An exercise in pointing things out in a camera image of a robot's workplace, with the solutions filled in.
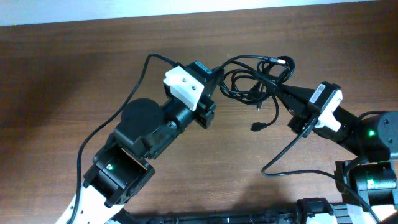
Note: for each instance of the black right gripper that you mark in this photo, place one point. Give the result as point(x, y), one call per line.
point(298, 123)

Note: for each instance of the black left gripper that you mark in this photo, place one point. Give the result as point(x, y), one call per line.
point(206, 107)

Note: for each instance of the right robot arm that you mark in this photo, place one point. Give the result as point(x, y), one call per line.
point(369, 179)

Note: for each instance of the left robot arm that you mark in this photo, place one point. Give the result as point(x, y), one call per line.
point(121, 168)

